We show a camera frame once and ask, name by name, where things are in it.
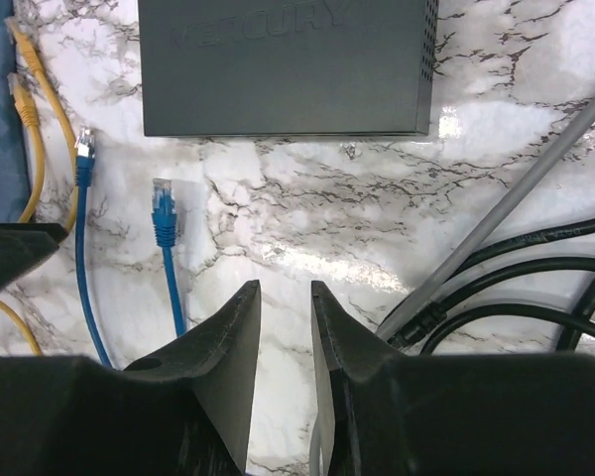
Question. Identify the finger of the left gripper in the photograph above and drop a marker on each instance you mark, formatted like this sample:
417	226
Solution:
26	246

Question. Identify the black network switch box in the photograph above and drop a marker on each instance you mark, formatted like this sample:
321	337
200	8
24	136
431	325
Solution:
287	68

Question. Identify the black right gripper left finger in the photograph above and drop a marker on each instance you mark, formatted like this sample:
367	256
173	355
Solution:
213	370

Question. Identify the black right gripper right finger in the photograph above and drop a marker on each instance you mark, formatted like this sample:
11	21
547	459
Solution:
360	397

